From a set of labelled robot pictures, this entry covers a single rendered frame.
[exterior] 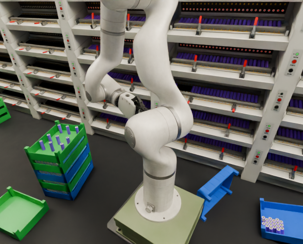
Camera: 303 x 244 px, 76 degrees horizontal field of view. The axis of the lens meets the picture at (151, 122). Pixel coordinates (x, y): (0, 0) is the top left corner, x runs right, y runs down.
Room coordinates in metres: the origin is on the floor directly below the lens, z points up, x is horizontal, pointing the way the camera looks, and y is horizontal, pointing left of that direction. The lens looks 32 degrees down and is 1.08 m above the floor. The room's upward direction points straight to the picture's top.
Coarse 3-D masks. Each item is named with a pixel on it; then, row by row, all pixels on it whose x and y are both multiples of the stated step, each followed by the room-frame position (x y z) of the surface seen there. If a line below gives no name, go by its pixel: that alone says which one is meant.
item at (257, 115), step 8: (192, 80) 1.29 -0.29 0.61; (200, 80) 1.27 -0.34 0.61; (248, 88) 1.15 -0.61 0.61; (256, 88) 1.12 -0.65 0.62; (264, 96) 1.08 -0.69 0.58; (192, 104) 1.12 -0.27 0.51; (200, 104) 1.10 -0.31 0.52; (208, 104) 1.09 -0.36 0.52; (216, 104) 1.09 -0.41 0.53; (264, 104) 1.01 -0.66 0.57; (216, 112) 1.07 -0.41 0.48; (224, 112) 1.04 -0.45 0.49; (232, 112) 1.02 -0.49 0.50; (240, 112) 1.00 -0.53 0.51; (248, 112) 0.99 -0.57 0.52; (256, 112) 0.99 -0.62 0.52; (264, 112) 0.94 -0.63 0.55; (256, 120) 0.97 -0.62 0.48
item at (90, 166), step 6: (90, 162) 1.05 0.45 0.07; (90, 168) 1.02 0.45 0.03; (84, 174) 0.94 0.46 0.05; (84, 180) 0.93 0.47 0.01; (78, 186) 0.85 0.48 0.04; (48, 192) 0.80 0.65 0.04; (54, 192) 0.79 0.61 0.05; (72, 192) 0.79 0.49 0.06; (78, 192) 0.83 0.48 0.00; (66, 198) 0.78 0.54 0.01; (72, 198) 0.77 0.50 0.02
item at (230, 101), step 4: (184, 92) 1.19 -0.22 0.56; (188, 92) 1.19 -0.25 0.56; (196, 96) 1.15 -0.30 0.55; (200, 96) 1.14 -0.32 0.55; (204, 96) 1.13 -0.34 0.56; (208, 96) 1.13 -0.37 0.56; (212, 96) 1.12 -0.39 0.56; (208, 100) 1.11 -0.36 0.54; (216, 100) 1.10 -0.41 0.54; (220, 100) 1.09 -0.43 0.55; (224, 100) 1.08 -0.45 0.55; (228, 100) 1.08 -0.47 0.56; (232, 100) 1.07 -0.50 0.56; (236, 100) 1.07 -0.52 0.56; (224, 104) 1.07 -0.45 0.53; (240, 104) 1.05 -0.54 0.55; (244, 104) 1.04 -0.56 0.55; (248, 104) 1.03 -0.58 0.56; (252, 104) 1.02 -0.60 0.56; (256, 104) 1.02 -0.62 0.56
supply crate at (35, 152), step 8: (56, 120) 1.10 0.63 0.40; (56, 128) 1.08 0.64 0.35; (64, 128) 1.09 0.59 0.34; (72, 128) 1.08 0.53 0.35; (80, 128) 1.07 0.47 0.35; (64, 136) 1.02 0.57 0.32; (72, 136) 1.02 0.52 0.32; (80, 136) 1.00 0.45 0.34; (48, 144) 0.94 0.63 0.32; (56, 144) 0.94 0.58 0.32; (64, 144) 0.94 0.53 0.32; (72, 144) 0.90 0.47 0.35; (32, 152) 0.80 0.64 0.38; (40, 152) 0.86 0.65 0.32; (48, 152) 0.86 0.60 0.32; (56, 152) 0.77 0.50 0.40; (64, 152) 0.82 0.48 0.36; (40, 160) 0.79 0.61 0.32; (48, 160) 0.79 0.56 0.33; (56, 160) 0.78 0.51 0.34
